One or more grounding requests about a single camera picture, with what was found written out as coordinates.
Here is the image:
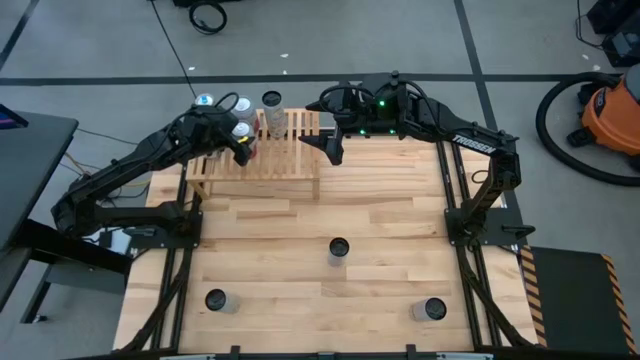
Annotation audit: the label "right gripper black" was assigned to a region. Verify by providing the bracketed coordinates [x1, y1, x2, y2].
[298, 95, 374, 167]

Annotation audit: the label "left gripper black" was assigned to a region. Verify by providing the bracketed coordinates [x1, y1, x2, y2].
[182, 105, 255, 168]

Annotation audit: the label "pink white Spindrift can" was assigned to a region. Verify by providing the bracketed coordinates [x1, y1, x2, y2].
[231, 95, 261, 132]
[230, 119, 259, 160]

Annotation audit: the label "white Celsius can black lid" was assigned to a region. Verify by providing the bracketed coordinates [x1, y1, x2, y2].
[204, 288, 241, 315]
[327, 236, 351, 268]
[408, 297, 448, 323]
[261, 89, 290, 140]

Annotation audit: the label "wooden slatted shelf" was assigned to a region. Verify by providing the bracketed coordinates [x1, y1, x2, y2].
[184, 107, 321, 202]

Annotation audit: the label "white paper sheet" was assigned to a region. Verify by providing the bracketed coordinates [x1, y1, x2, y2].
[97, 227, 135, 256]

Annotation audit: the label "black equipment box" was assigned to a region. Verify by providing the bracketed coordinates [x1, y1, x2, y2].
[172, 0, 242, 8]

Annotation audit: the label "black desk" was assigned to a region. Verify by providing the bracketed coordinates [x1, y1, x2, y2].
[0, 110, 129, 325]

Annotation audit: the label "orange shop vacuum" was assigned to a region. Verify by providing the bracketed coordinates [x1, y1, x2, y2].
[534, 71, 640, 188]

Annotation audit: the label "dark tablet screen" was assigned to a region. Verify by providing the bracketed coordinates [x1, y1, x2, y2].
[0, 103, 29, 131]

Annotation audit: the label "orange vacuum cleaner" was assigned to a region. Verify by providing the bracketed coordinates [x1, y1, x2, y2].
[567, 63, 640, 171]

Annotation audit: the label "black mat hazard stripes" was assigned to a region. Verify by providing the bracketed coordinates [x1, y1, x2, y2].
[519, 244, 639, 357]

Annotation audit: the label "black equipment case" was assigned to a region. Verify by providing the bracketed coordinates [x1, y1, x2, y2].
[587, 0, 640, 36]
[602, 27, 640, 69]

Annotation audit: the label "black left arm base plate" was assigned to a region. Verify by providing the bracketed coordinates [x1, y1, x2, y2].
[130, 209, 204, 251]

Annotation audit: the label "long black floor cable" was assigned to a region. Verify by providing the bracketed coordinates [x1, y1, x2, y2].
[149, 0, 197, 100]

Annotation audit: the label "coiled black cable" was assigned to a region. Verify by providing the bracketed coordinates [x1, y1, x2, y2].
[188, 0, 229, 36]

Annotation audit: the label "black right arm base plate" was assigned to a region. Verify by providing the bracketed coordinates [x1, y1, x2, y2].
[444, 206, 536, 247]

